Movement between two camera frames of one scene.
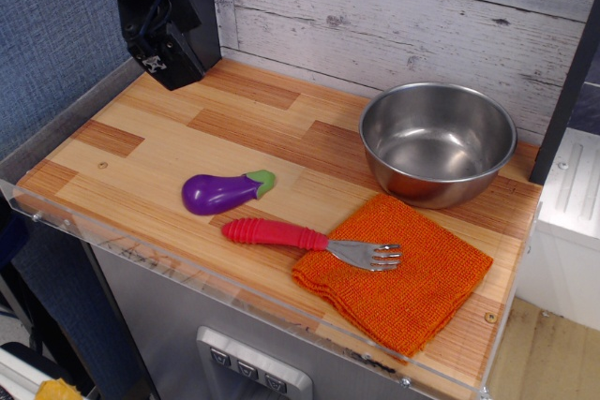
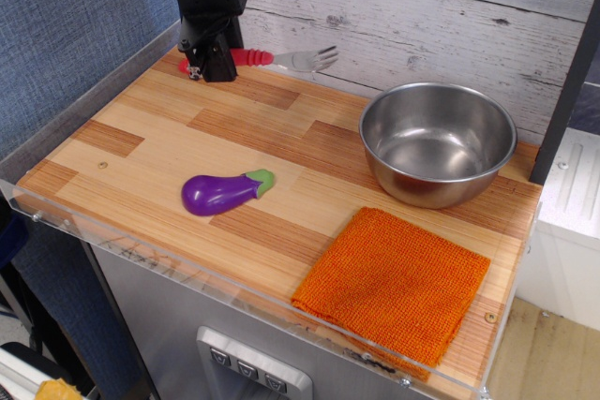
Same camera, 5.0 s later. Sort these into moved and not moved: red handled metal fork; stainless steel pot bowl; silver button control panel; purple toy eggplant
Moved: red handled metal fork
Not moved: stainless steel pot bowl; purple toy eggplant; silver button control panel
